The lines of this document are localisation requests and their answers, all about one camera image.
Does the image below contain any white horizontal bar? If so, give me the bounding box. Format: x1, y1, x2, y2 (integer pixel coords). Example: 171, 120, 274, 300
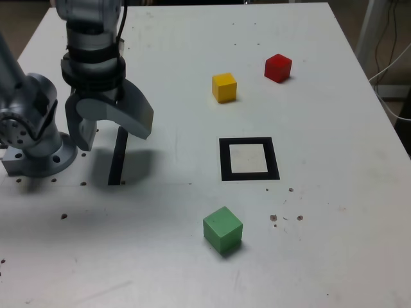
374, 83, 411, 99

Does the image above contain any green cube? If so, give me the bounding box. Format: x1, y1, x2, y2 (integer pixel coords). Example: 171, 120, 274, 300
202, 206, 243, 257

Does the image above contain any black tape strip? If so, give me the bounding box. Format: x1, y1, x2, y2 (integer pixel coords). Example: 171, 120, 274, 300
108, 126, 129, 186

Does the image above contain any white cable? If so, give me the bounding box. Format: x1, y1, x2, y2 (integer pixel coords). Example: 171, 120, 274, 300
368, 65, 411, 122

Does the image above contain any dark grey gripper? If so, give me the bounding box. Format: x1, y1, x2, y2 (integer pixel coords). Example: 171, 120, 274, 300
65, 79, 155, 151

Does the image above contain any yellow cube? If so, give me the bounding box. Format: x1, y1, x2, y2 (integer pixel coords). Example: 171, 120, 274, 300
211, 73, 238, 104

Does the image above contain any red cube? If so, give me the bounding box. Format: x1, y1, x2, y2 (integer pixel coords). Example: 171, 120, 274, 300
264, 53, 293, 84

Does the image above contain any thin black cable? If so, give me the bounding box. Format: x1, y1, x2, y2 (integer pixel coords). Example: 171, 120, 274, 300
374, 0, 399, 76

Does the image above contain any white metal post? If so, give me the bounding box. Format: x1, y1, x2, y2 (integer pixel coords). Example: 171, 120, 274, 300
354, 0, 385, 62

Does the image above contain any black tape square outline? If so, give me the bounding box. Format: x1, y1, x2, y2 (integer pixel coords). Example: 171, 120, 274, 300
218, 137, 281, 182

